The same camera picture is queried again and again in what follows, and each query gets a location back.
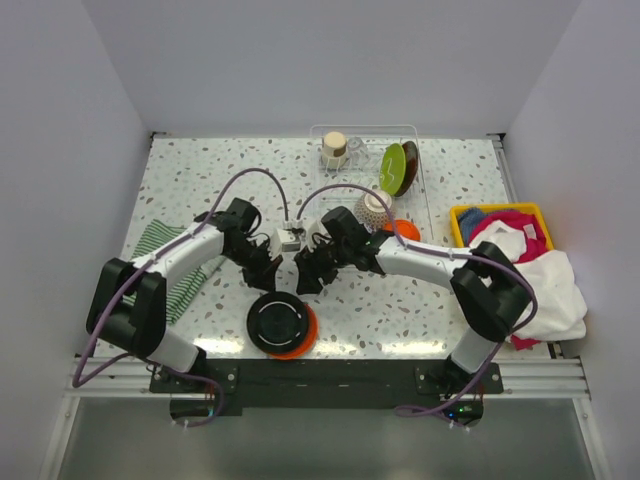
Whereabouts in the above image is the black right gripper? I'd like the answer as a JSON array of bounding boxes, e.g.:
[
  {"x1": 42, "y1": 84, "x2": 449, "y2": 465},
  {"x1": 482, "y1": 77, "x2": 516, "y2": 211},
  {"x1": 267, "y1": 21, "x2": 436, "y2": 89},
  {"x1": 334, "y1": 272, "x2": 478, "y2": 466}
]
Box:
[{"x1": 294, "y1": 237, "x2": 351, "y2": 297}]

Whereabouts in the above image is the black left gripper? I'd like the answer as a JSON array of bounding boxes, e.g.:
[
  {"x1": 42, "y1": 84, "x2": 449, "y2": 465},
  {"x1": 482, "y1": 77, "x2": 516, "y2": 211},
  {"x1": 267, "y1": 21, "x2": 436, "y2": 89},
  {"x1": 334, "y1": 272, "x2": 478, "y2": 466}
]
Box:
[{"x1": 225, "y1": 239, "x2": 284, "y2": 294}]

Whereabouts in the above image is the brown patterned bowl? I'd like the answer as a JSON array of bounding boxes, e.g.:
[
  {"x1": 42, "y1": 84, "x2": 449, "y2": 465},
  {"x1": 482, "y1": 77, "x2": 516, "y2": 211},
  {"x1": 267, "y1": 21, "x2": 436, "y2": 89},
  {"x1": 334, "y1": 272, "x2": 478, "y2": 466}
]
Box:
[{"x1": 353, "y1": 189, "x2": 396, "y2": 231}]

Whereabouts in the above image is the orange bowl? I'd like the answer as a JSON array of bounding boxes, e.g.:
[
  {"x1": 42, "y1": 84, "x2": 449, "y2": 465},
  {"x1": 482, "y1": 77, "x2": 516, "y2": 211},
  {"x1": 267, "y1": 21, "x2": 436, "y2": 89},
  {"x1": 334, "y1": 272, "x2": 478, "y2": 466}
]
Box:
[{"x1": 382, "y1": 219, "x2": 421, "y2": 242}]

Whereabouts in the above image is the orange plate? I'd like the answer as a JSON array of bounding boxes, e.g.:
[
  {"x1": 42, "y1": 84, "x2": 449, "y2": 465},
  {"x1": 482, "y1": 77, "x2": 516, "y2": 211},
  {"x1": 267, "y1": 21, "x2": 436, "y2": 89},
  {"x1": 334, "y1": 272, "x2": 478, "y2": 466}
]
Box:
[{"x1": 269, "y1": 304, "x2": 318, "y2": 361}]

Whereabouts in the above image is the clear wire dish rack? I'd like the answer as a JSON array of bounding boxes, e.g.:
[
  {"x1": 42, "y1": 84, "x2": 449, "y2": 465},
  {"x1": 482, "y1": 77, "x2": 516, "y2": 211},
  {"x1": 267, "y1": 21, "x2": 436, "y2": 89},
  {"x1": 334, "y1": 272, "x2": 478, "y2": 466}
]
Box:
[{"x1": 306, "y1": 124, "x2": 434, "y2": 242}]

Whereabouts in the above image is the clear glass cup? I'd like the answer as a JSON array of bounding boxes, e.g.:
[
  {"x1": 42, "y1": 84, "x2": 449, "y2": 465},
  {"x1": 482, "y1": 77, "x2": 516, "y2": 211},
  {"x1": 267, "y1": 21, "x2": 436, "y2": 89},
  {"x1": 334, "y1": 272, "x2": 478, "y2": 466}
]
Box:
[{"x1": 347, "y1": 136, "x2": 369, "y2": 164}]

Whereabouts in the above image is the lime green plate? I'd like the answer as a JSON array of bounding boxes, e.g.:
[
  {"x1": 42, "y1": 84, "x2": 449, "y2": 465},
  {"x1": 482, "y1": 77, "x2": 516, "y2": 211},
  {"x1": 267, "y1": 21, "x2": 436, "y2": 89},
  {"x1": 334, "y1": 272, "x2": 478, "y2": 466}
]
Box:
[{"x1": 379, "y1": 143, "x2": 407, "y2": 197}]

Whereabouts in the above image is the beige steel cup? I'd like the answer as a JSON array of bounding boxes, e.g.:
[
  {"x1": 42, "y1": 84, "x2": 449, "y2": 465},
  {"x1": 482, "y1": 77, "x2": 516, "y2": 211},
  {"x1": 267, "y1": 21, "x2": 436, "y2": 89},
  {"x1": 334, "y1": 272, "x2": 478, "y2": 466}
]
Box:
[{"x1": 321, "y1": 131, "x2": 348, "y2": 170}]

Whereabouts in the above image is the red floral plate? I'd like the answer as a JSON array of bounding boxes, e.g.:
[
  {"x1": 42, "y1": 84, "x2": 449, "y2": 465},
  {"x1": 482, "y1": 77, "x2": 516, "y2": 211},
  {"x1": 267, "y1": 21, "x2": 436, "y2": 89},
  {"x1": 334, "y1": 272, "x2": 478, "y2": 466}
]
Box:
[{"x1": 395, "y1": 140, "x2": 420, "y2": 197}]

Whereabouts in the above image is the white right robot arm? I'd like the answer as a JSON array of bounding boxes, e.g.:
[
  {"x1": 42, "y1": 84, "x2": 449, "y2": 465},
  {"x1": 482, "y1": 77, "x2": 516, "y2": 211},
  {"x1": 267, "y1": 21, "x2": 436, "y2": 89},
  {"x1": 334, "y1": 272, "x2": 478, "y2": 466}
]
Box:
[{"x1": 294, "y1": 207, "x2": 536, "y2": 393}]

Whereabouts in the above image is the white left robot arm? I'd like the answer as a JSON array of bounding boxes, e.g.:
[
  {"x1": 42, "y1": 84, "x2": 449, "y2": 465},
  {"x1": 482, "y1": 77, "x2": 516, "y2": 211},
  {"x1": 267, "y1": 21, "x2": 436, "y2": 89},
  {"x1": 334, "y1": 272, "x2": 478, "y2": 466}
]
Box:
[{"x1": 86, "y1": 198, "x2": 282, "y2": 392}]

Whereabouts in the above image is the green white striped cloth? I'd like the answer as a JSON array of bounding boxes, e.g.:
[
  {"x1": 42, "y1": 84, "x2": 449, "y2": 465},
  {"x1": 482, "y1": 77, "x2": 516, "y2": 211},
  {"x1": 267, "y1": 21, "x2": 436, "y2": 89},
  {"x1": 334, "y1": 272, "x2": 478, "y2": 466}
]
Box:
[{"x1": 119, "y1": 217, "x2": 226, "y2": 326}]

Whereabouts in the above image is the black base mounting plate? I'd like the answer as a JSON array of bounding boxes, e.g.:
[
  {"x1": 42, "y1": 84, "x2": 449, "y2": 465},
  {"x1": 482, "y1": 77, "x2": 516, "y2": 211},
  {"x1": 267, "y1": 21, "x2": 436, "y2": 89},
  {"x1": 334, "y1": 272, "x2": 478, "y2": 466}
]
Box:
[{"x1": 149, "y1": 356, "x2": 503, "y2": 420}]

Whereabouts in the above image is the blue cloth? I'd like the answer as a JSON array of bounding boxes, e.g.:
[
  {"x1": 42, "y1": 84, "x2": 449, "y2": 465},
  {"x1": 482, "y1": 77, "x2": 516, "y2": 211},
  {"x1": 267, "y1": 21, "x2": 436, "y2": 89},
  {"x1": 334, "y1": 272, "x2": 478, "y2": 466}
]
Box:
[{"x1": 457, "y1": 207, "x2": 488, "y2": 245}]

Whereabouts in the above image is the white towel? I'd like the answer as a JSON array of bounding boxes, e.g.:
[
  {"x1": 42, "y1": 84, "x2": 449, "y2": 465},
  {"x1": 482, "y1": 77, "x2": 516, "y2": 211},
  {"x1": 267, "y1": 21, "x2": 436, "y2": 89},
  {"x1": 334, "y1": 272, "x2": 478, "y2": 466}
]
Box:
[{"x1": 469, "y1": 219, "x2": 589, "y2": 343}]

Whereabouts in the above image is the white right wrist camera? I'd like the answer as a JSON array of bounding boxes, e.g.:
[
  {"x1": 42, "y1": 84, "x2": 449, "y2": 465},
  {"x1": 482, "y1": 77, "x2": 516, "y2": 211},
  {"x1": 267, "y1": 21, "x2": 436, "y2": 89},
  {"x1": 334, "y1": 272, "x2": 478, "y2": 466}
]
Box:
[{"x1": 302, "y1": 219, "x2": 331, "y2": 252}]

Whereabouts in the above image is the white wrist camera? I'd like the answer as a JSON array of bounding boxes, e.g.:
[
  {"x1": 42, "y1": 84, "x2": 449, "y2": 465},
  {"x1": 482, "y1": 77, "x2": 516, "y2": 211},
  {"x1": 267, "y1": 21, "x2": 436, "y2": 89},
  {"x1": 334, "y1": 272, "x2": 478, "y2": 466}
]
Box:
[
  {"x1": 302, "y1": 219, "x2": 331, "y2": 252},
  {"x1": 270, "y1": 228, "x2": 305, "y2": 257}
]

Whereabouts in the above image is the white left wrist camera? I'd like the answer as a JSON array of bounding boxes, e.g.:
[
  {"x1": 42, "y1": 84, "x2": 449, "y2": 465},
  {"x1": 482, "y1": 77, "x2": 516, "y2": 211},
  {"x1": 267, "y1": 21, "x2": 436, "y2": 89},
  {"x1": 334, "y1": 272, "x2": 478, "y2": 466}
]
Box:
[{"x1": 270, "y1": 228, "x2": 305, "y2": 257}]

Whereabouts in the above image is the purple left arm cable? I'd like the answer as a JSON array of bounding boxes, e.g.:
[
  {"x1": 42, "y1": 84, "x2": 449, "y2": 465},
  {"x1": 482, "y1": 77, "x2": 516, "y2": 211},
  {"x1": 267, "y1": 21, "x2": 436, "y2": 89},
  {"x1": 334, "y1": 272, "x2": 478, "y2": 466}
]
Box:
[{"x1": 71, "y1": 167, "x2": 292, "y2": 428}]

